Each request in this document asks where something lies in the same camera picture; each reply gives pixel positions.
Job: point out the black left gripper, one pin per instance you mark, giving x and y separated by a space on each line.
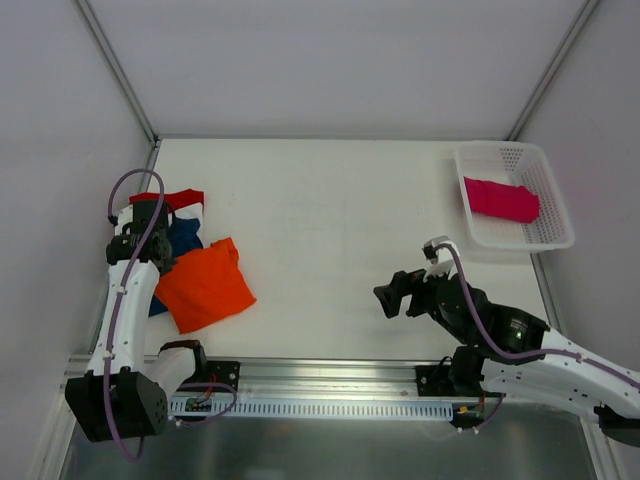
147 215

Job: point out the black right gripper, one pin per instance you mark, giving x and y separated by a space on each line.
413 295

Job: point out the orange t shirt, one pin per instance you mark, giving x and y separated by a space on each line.
204 287

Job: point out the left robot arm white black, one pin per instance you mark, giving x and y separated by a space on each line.
119 396

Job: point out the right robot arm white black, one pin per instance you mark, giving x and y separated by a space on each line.
506 351

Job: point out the blue folded t shirt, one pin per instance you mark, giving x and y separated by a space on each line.
183 237

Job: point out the white folded t shirt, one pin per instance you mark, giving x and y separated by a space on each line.
190 212

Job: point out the red folded t shirt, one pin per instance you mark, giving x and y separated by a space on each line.
177 200

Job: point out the pink t shirt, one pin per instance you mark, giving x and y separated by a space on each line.
506 202

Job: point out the white plastic basket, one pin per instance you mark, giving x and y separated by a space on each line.
516 164

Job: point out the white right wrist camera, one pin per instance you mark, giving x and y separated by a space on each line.
437 252

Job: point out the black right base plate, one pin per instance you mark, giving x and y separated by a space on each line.
443 381

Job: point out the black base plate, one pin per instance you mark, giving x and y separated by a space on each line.
221 374
443 381

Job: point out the left aluminium frame post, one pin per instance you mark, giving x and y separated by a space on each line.
99 35

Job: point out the aluminium frame post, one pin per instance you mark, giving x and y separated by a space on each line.
578 25
99 35

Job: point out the aluminium mounting rail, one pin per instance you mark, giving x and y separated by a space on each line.
302 379

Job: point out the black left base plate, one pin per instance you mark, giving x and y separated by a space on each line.
221 374

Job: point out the white slotted cable duct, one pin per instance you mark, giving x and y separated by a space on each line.
187 407

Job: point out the right aluminium frame post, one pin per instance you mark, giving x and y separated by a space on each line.
578 25

